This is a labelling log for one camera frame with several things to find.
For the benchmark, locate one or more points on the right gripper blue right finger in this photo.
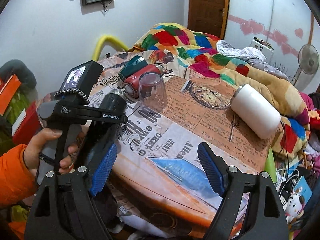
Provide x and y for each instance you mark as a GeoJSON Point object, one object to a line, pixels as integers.
{"type": "Point", "coordinates": [214, 168]}

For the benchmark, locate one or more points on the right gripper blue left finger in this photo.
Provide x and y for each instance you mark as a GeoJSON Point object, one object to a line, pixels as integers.
{"type": "Point", "coordinates": [101, 173]}

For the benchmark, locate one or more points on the black steel thermos cup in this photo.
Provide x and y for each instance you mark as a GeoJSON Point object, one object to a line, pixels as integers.
{"type": "Point", "coordinates": [113, 105]}

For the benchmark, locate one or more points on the red thermos cup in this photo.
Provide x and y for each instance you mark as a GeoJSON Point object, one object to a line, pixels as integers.
{"type": "Point", "coordinates": [148, 75]}

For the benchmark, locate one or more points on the white thermos cup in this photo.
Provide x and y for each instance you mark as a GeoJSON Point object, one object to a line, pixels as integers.
{"type": "Point", "coordinates": [257, 112]}

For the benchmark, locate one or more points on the dark green faceted cup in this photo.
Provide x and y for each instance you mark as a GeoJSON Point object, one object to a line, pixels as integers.
{"type": "Point", "coordinates": [132, 66]}

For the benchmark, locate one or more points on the clear plastic cup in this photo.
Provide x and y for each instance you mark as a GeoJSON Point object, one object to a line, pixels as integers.
{"type": "Point", "coordinates": [154, 97]}

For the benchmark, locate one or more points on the person's left hand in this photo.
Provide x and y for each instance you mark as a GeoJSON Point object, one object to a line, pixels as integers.
{"type": "Point", "coordinates": [44, 142]}

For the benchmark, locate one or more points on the red box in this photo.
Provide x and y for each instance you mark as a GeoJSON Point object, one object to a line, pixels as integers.
{"type": "Point", "coordinates": [26, 125]}

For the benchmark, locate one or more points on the newspaper print tablecloth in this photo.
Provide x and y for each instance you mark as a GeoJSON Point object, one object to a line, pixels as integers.
{"type": "Point", "coordinates": [157, 183]}

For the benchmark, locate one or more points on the orange jacket sleeve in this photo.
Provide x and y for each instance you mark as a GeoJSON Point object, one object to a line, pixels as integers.
{"type": "Point", "coordinates": [17, 182]}

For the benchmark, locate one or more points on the white cat plush toy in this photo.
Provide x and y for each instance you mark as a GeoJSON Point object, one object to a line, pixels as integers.
{"type": "Point", "coordinates": [294, 208]}

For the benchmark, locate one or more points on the grey crumpled bedding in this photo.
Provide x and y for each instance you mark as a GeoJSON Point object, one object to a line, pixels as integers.
{"type": "Point", "coordinates": [264, 66]}

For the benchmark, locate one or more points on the colourful patchwork blanket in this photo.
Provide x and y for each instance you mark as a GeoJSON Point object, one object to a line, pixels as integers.
{"type": "Point", "coordinates": [198, 52]}

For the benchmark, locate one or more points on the white patterned garment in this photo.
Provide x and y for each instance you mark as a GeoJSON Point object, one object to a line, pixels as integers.
{"type": "Point", "coordinates": [224, 48]}

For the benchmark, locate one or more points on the standing electric fan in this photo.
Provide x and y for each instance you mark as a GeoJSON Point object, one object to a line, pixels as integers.
{"type": "Point", "coordinates": [308, 62]}

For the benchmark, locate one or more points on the brown wooden door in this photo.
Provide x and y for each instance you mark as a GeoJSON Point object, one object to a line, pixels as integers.
{"type": "Point", "coordinates": [208, 16]}

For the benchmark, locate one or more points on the frosted sliding wardrobe doors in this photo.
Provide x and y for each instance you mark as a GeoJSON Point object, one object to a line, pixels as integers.
{"type": "Point", "coordinates": [286, 25]}

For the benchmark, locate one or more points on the yellow padded bed rail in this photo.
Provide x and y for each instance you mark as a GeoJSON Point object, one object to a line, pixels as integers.
{"type": "Point", "coordinates": [110, 41]}

